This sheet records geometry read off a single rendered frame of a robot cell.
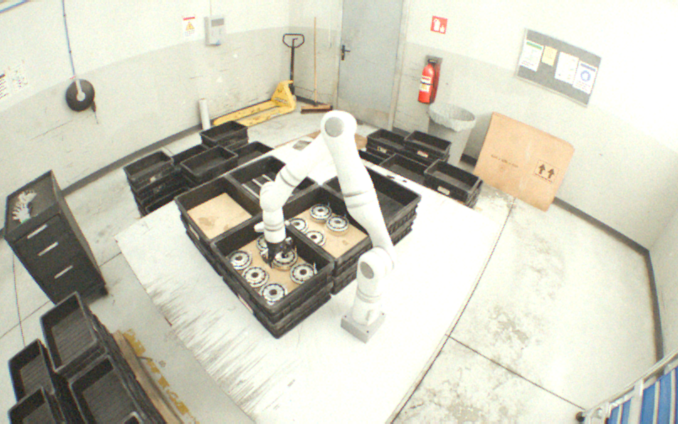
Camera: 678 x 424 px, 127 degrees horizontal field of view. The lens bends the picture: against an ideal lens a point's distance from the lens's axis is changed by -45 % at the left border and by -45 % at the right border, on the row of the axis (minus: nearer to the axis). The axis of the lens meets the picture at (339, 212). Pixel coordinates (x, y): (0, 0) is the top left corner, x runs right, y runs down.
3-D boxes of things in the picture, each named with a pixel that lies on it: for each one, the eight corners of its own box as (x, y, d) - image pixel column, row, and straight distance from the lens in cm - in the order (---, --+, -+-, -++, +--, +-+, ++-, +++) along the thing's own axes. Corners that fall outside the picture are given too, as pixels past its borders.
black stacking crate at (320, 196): (382, 245, 135) (386, 225, 127) (335, 282, 119) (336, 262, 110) (320, 204, 153) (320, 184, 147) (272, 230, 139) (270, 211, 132)
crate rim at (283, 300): (336, 267, 111) (336, 262, 109) (270, 315, 100) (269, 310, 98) (269, 214, 133) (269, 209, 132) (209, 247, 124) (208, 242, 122)
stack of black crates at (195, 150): (205, 172, 324) (199, 143, 309) (220, 183, 301) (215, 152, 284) (172, 189, 312) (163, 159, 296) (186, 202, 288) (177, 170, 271)
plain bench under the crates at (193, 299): (464, 294, 238) (501, 224, 193) (326, 484, 175) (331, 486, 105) (305, 204, 285) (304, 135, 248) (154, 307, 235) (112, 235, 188)
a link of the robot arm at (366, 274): (379, 269, 86) (369, 304, 99) (400, 255, 92) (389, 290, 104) (357, 251, 90) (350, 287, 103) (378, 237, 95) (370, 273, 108)
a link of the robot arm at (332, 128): (344, 105, 82) (373, 195, 83) (352, 107, 92) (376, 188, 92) (313, 116, 85) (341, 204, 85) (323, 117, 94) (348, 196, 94)
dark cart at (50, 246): (113, 294, 260) (57, 200, 211) (71, 324, 268) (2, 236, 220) (94, 253, 307) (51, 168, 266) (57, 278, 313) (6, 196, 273)
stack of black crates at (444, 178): (465, 219, 279) (481, 177, 256) (453, 237, 255) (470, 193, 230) (426, 201, 286) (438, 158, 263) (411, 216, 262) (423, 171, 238)
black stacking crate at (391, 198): (417, 214, 156) (422, 197, 149) (383, 244, 135) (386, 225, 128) (358, 181, 172) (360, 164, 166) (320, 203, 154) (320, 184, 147)
